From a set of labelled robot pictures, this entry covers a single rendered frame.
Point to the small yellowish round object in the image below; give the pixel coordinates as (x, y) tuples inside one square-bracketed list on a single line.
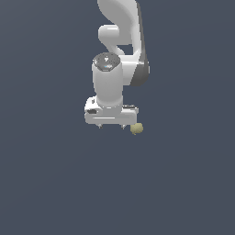
[(136, 128)]

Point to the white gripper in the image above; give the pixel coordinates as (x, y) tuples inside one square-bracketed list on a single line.
[(105, 116)]

